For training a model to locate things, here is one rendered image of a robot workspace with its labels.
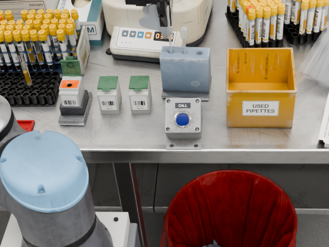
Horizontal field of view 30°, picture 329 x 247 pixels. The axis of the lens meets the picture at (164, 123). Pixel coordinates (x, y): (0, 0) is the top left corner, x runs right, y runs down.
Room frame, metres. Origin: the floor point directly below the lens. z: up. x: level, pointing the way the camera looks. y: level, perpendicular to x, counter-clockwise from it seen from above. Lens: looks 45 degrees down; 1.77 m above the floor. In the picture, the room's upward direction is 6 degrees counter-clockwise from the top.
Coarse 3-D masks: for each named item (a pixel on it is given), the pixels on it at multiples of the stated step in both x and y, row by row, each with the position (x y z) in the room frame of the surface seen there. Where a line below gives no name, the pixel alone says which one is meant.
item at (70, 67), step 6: (60, 60) 0.99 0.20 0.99; (66, 60) 0.98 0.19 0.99; (72, 60) 0.98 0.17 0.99; (78, 60) 0.98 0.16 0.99; (66, 66) 0.98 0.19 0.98; (72, 66) 0.98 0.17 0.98; (78, 66) 0.98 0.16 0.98; (66, 72) 0.98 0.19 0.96; (72, 72) 0.98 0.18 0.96; (78, 72) 0.98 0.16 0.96
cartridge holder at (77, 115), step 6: (84, 96) 0.96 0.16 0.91; (90, 96) 0.98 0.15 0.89; (84, 102) 0.94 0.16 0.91; (90, 102) 0.97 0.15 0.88; (60, 108) 0.93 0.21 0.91; (66, 108) 0.93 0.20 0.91; (72, 108) 0.93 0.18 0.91; (78, 108) 0.92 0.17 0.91; (84, 108) 0.93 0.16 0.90; (60, 114) 0.93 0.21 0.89; (66, 114) 0.93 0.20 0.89; (72, 114) 0.93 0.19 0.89; (78, 114) 0.92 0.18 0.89; (84, 114) 0.93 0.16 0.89; (60, 120) 0.92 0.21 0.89; (66, 120) 0.91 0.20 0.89; (72, 120) 0.91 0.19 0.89; (78, 120) 0.91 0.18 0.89; (84, 120) 0.91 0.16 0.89
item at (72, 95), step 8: (64, 80) 0.97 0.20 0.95; (72, 80) 0.96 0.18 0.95; (80, 80) 0.96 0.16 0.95; (64, 88) 0.94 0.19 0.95; (72, 88) 0.94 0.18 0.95; (80, 88) 0.95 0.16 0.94; (64, 96) 0.93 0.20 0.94; (72, 96) 0.93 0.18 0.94; (80, 96) 0.94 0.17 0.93; (64, 104) 0.93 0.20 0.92; (72, 104) 0.93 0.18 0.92; (80, 104) 0.93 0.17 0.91
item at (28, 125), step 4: (20, 120) 0.93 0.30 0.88; (24, 120) 0.93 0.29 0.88; (28, 120) 0.93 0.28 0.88; (32, 120) 0.93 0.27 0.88; (20, 124) 0.93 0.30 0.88; (24, 124) 0.93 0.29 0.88; (28, 124) 0.92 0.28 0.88; (32, 124) 0.92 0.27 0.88; (24, 128) 0.91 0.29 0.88; (28, 128) 0.91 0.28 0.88; (32, 128) 0.91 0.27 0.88
